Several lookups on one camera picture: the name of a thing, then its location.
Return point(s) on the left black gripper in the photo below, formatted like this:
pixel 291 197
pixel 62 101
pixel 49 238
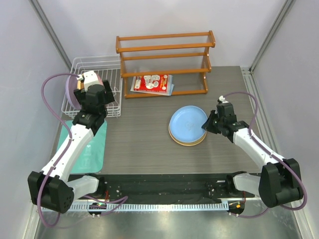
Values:
pixel 80 95

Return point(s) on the white wire dish rack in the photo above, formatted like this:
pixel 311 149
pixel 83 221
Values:
pixel 106 68

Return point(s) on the wooden three-tier shelf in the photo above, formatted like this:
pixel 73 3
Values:
pixel 165 54

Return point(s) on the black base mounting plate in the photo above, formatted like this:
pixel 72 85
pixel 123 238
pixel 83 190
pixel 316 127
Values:
pixel 167 189

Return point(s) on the blue plate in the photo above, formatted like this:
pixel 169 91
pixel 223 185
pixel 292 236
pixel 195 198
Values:
pixel 185 124

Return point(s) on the white slotted cable duct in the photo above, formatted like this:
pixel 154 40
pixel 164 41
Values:
pixel 88 207

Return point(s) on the pink plate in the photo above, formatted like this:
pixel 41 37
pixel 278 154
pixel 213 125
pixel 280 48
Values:
pixel 100 80

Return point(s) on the orange yellow plate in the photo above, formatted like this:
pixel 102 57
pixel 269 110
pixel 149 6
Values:
pixel 80 85

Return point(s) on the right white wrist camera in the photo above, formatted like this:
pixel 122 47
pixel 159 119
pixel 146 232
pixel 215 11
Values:
pixel 222 100

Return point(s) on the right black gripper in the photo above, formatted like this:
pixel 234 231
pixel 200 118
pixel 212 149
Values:
pixel 208 126

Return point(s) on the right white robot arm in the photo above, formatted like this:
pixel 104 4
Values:
pixel 279 182

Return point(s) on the red snack packet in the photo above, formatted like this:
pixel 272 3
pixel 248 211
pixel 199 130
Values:
pixel 153 84

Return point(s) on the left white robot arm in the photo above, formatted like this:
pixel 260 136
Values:
pixel 50 188

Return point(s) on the purple plate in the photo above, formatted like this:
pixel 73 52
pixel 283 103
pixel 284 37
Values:
pixel 71 92

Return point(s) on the cream yellow plate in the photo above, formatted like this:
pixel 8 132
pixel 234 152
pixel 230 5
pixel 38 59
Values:
pixel 196 142

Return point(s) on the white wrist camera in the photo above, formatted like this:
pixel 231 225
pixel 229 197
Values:
pixel 88 78
pixel 222 100

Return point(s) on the teal cutting board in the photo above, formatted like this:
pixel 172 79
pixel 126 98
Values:
pixel 92 156

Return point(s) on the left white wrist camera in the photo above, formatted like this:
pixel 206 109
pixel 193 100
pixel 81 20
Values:
pixel 88 78

